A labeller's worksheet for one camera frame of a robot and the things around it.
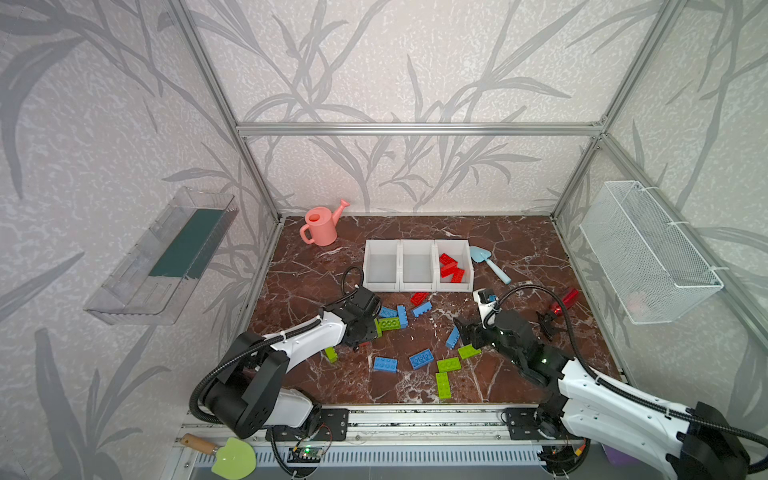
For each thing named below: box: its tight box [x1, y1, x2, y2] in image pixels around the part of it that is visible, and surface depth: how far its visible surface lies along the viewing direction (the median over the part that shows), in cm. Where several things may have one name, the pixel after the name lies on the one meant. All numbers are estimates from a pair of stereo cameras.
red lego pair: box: [439, 256, 459, 278], surface depth 103 cm
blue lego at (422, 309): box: [413, 301, 433, 317], surface depth 94 cm
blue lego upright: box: [397, 305, 408, 329], surface depth 93 cm
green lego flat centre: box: [379, 316, 401, 331], surface depth 91 cm
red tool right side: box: [551, 288, 580, 316], surface depth 96 cm
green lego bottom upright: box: [435, 372, 451, 400], surface depth 80 cm
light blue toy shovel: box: [470, 246, 512, 285], surface depth 107 cm
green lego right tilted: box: [458, 344, 482, 360], surface depth 86 cm
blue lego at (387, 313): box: [379, 307, 397, 318], surface depth 95 cm
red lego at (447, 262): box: [439, 252, 459, 269], surface depth 105 cm
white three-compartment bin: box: [363, 239, 475, 293], surface depth 103 cm
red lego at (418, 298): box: [410, 292, 429, 307], surface depth 97 cm
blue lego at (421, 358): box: [409, 348, 435, 370], surface depth 86 cm
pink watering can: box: [299, 199, 350, 246], surface depth 109 cm
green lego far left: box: [324, 347, 338, 363], surface depth 86 cm
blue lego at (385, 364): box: [373, 356, 399, 373], surface depth 84 cm
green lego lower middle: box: [436, 357, 461, 373], surface depth 85 cm
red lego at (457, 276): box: [452, 267, 465, 283], surface depth 104 cm
